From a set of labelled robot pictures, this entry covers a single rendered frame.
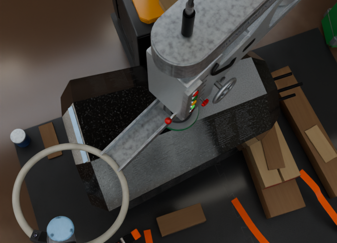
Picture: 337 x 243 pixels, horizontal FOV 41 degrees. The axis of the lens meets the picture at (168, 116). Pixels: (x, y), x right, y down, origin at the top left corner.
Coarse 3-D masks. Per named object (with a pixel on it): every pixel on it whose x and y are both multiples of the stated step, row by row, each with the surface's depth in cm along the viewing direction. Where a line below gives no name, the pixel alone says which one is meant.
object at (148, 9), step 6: (132, 0) 263; (138, 0) 261; (144, 0) 262; (150, 0) 262; (156, 0) 262; (138, 6) 260; (144, 6) 260; (150, 6) 260; (156, 6) 260; (138, 12) 259; (144, 12) 259; (150, 12) 259; (156, 12) 259; (162, 12) 259; (144, 18) 258; (150, 18) 258; (156, 18) 259
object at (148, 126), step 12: (156, 108) 213; (144, 120) 211; (156, 120) 211; (132, 132) 210; (144, 132) 210; (156, 132) 205; (120, 144) 208; (132, 144) 208; (144, 144) 204; (120, 156) 207; (132, 156) 202; (120, 168) 201
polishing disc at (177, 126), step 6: (162, 108) 232; (198, 108) 232; (168, 114) 231; (192, 114) 231; (174, 120) 230; (180, 120) 230; (186, 120) 230; (192, 120) 230; (168, 126) 229; (174, 126) 229; (180, 126) 229; (186, 126) 229
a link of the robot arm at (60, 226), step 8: (64, 216) 158; (48, 224) 156; (56, 224) 156; (64, 224) 156; (72, 224) 157; (48, 232) 154; (56, 232) 154; (64, 232) 155; (72, 232) 156; (48, 240) 161; (56, 240) 153; (64, 240) 154; (72, 240) 156
